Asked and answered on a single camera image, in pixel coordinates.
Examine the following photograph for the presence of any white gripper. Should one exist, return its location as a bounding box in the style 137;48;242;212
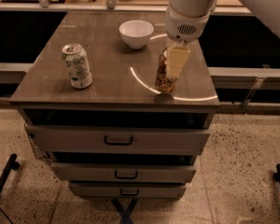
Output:
165;4;211;78

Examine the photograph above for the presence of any orange soda can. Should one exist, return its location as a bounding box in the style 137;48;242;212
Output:
155;49;176;93

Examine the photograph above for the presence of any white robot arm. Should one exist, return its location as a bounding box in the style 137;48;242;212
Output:
165;0;280;43

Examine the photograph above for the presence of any white green 7up can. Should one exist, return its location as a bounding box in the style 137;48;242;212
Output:
62;43;92;89

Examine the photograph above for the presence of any white bowl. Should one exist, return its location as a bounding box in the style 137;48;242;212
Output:
119;20;154;49

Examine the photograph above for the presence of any grey drawer cabinet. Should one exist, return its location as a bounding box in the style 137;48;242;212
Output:
8;10;221;200

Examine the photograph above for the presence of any top grey drawer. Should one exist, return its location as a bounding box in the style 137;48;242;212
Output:
26;125;210;156

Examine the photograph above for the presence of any grey drawer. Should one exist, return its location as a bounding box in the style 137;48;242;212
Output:
50;162;196;184
26;125;210;156
69;183;186;199

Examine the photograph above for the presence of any middle grey drawer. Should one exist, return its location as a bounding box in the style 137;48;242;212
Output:
50;162;196;184

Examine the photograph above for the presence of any bottom grey drawer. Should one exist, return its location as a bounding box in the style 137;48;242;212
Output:
69;183;186;199

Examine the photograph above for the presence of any black left base leg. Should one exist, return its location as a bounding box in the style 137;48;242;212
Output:
0;154;20;193

